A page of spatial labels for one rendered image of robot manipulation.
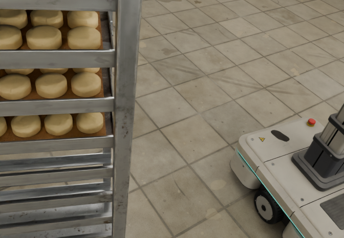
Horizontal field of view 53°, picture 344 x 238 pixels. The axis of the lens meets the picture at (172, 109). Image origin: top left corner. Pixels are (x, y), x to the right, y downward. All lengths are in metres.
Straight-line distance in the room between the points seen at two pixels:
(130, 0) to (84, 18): 0.17
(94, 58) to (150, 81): 1.85
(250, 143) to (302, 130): 0.32
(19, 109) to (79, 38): 0.14
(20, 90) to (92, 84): 0.11
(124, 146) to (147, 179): 1.18
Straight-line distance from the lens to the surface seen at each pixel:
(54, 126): 0.65
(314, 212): 1.58
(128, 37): 0.46
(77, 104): 0.57
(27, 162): 1.34
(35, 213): 1.53
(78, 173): 0.70
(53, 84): 0.60
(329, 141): 1.58
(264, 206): 1.71
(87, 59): 0.51
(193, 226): 1.67
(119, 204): 0.74
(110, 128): 0.67
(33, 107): 0.57
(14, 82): 0.61
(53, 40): 0.54
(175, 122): 2.07
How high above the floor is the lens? 1.43
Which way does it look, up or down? 42 degrees down
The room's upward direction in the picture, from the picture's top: 10 degrees clockwise
